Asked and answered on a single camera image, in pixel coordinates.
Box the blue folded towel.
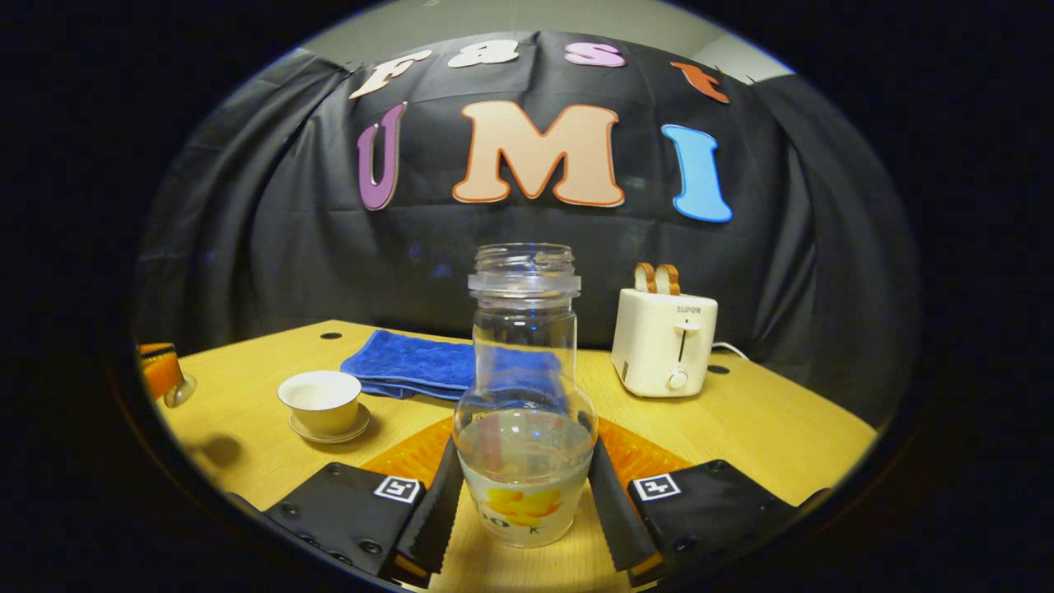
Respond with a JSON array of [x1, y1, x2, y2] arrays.
[[340, 329, 569, 404]]

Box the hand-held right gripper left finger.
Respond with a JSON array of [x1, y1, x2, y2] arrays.
[[262, 416, 464, 587]]

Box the black backdrop cloth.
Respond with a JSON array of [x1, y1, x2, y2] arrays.
[[132, 31, 921, 429]]

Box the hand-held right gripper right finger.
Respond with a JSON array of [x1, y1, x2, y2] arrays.
[[589, 416, 804, 587]]

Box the cream white toaster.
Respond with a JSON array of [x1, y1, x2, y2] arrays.
[[611, 287, 719, 399]]

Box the yellow ceramic saucer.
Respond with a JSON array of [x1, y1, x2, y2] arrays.
[[288, 404, 371, 445]]

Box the clear glass water bottle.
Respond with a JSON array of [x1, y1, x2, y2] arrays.
[[453, 243, 598, 549]]

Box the yellow ceramic teacup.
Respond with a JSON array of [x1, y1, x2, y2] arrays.
[[277, 370, 363, 436]]

